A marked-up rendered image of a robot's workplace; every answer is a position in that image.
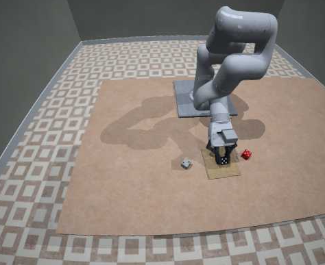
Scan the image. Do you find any red die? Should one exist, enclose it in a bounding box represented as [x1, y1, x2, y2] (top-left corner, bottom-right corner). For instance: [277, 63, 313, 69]
[241, 149, 252, 160]

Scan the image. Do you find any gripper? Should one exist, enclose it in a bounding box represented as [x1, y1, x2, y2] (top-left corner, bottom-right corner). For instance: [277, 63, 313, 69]
[206, 121, 237, 165]

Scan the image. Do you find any tan mat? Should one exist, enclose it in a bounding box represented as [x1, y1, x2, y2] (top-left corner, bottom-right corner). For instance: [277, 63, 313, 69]
[201, 147, 241, 179]

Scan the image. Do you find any grey die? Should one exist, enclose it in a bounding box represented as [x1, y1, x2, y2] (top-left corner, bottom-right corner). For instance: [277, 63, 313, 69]
[181, 158, 191, 169]

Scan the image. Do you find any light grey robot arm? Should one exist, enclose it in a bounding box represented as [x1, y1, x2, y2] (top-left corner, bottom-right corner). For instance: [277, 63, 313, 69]
[190, 6, 278, 122]

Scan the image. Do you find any black die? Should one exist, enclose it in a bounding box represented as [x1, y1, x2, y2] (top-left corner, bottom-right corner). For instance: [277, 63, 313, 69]
[221, 156, 228, 165]

